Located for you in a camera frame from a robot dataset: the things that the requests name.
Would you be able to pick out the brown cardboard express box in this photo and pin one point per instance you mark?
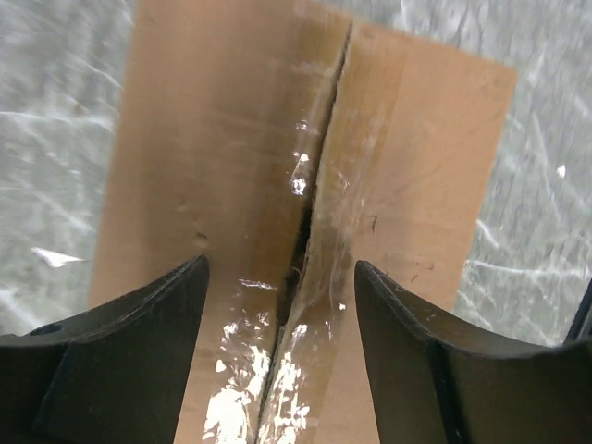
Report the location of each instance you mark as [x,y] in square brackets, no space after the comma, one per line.
[285,141]

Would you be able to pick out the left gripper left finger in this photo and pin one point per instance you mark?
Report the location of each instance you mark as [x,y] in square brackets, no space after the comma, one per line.
[114,374]

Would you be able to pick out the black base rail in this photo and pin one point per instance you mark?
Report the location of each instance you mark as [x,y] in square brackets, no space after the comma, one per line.
[582,322]

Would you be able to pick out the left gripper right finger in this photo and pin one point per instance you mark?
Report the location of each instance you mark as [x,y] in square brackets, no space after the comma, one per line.
[435,378]

